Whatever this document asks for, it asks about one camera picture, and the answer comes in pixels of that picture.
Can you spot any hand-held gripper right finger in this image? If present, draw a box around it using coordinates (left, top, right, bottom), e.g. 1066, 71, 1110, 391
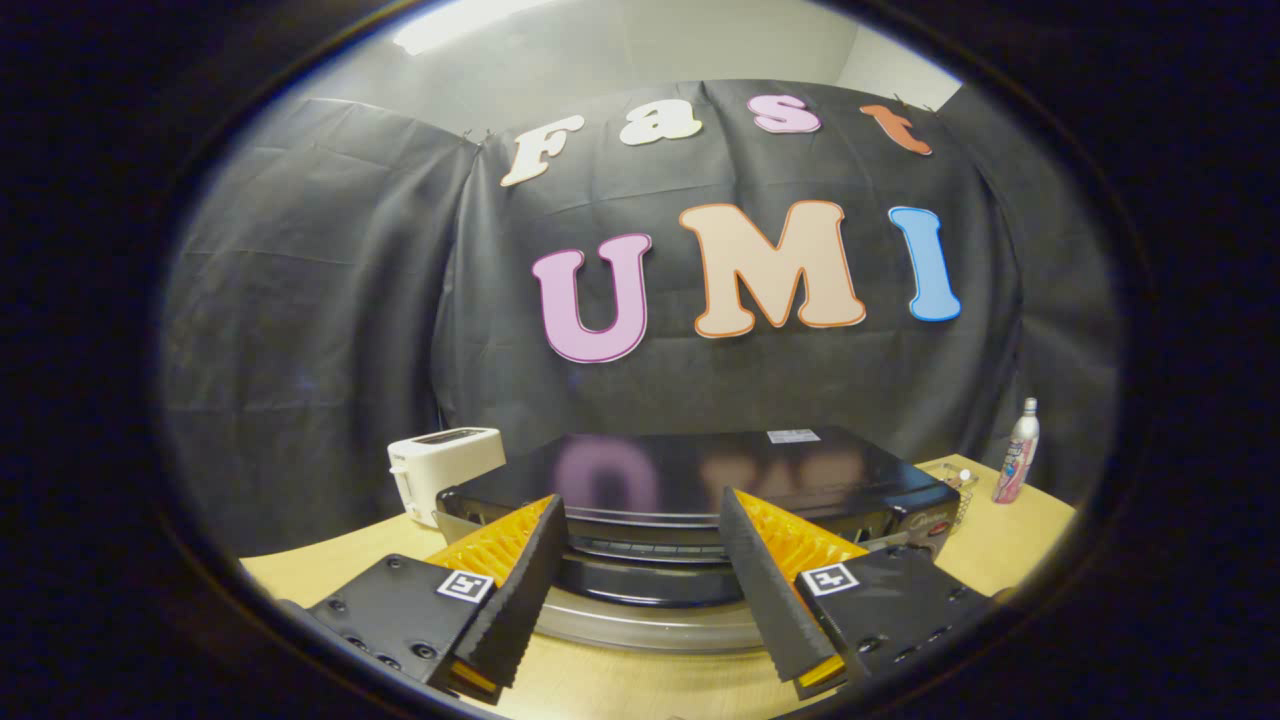
718, 487, 991, 701

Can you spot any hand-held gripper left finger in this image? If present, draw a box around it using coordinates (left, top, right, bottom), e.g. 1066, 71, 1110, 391
300, 495, 569, 707

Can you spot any black toaster oven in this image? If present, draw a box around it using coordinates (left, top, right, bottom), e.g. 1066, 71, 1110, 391
436, 427, 961, 654

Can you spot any white bread toaster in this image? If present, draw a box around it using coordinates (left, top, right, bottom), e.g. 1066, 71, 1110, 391
388, 427, 506, 529

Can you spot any pink spray bottle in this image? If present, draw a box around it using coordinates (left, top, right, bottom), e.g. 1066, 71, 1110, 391
992, 397, 1041, 505

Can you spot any black backdrop cloth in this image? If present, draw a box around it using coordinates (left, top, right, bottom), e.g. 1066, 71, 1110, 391
160, 80, 1121, 561

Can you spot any metal wire holder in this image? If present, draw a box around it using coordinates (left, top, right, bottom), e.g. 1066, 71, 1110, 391
925, 462, 980, 531

